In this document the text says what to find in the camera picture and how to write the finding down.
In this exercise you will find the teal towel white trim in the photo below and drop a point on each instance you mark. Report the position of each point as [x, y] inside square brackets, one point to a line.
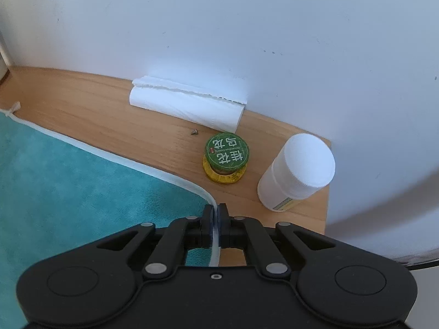
[57, 193]

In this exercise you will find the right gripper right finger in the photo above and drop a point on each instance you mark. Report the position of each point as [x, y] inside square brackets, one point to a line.
[249, 235]

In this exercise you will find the red lid patterned tumbler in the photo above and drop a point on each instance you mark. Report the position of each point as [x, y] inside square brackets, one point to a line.
[4, 70]

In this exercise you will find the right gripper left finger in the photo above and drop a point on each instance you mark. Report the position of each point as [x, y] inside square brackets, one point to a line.
[174, 241]

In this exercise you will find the green lid yellow tin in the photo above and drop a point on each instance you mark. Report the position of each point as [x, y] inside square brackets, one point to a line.
[226, 158]

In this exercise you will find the white pill bottle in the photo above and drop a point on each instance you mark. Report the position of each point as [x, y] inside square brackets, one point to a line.
[304, 165]

